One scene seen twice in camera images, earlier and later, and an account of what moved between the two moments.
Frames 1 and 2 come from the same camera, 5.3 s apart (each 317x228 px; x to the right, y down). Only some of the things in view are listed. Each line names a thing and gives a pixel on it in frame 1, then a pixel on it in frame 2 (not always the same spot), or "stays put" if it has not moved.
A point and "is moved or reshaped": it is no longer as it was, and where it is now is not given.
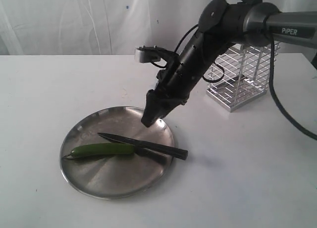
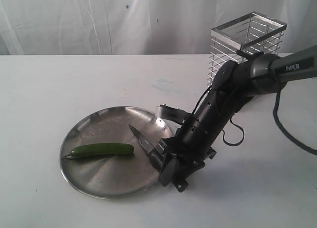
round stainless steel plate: [116, 176] stays put
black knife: [151, 146] is moved or reshaped
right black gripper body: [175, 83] → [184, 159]
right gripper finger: [152, 108] → [168, 172]
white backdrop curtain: [120, 22] stays put
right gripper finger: [166, 106] → [179, 179]
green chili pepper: [102, 149] stays put
